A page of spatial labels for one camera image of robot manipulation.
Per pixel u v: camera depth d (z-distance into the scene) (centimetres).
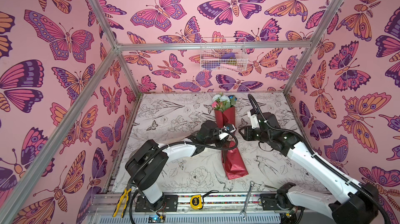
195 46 95
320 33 87
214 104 109
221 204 75
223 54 95
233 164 81
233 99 109
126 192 76
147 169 45
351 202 37
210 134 68
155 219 72
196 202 73
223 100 106
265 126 59
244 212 71
